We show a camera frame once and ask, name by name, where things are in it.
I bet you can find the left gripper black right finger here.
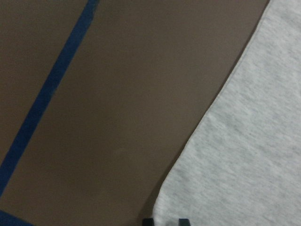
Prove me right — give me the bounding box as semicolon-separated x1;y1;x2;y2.
178;218;190;226

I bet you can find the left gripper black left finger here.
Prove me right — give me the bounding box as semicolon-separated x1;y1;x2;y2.
143;218;154;226

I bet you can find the grey cartoon print t-shirt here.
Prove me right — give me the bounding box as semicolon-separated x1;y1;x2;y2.
152;0;301;226

